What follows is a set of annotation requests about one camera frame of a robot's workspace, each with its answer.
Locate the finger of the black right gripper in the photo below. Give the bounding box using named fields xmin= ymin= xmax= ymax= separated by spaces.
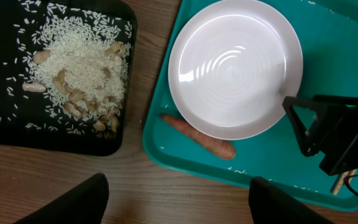
xmin=282 ymin=96 xmax=347 ymax=157

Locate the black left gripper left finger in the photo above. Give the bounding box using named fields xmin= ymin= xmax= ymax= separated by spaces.
xmin=15 ymin=173 xmax=109 ymax=224

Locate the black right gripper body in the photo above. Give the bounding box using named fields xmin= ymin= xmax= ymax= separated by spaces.
xmin=314 ymin=95 xmax=358 ymax=176

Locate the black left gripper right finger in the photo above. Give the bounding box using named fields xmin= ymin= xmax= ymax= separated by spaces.
xmin=249 ymin=177 xmax=333 ymax=224

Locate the pink plate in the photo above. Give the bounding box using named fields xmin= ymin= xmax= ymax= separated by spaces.
xmin=168 ymin=0 xmax=303 ymax=140

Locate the rice and peanuts food waste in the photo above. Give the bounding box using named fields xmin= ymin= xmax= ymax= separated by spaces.
xmin=0 ymin=0 xmax=133 ymax=140

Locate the right wooden chopstick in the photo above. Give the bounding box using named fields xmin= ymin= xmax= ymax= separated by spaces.
xmin=348 ymin=169 xmax=357 ymax=177

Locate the wooden chopstick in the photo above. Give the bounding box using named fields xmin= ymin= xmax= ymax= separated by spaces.
xmin=348 ymin=169 xmax=357 ymax=177
xmin=331 ymin=171 xmax=349 ymax=195

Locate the left wooden chopstick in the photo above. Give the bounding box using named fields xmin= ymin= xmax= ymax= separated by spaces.
xmin=331 ymin=171 xmax=349 ymax=195

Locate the carrot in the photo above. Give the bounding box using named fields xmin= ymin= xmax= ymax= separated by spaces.
xmin=160 ymin=114 xmax=236 ymax=160

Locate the teal serving tray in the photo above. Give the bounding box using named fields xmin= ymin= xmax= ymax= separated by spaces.
xmin=142 ymin=1 xmax=358 ymax=212

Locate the black tray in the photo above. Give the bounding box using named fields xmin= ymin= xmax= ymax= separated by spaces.
xmin=0 ymin=1 xmax=126 ymax=157

